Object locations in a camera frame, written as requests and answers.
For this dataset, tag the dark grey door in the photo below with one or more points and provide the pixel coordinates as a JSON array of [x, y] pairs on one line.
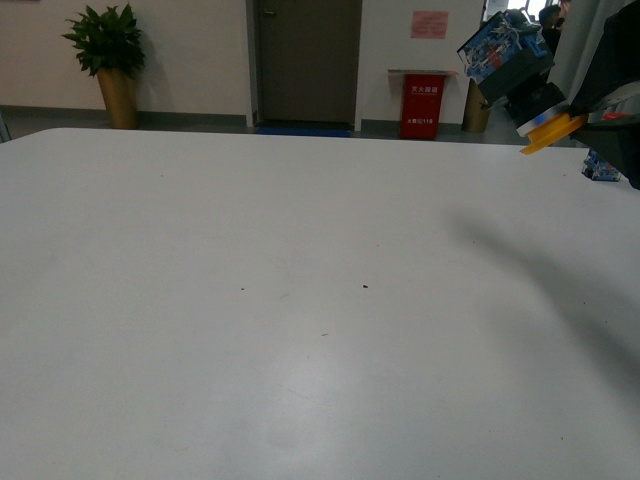
[[308, 56]]

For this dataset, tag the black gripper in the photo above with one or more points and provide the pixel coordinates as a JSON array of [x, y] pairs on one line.
[[612, 77]]

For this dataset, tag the seated person in background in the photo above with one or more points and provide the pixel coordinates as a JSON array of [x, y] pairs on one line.
[[551, 22]]

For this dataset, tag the grey curtain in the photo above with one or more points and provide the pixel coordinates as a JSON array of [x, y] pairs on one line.
[[580, 37]]

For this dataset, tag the left potted plant gold vase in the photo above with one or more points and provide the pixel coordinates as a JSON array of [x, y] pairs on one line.
[[108, 47]]

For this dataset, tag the red fire extinguisher cabinet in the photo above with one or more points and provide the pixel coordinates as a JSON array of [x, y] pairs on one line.
[[422, 94]]

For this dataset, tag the potted plant gold vase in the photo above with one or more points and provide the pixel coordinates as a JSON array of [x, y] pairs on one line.
[[108, 47], [476, 113]]

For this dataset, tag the right potted plant gold vase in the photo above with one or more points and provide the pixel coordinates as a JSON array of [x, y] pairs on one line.
[[476, 113]]

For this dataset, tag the pink paper wall notice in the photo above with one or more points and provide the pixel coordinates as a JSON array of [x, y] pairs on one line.
[[429, 24]]

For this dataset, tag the red mushroom push button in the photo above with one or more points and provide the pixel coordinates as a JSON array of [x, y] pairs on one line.
[[597, 168]]

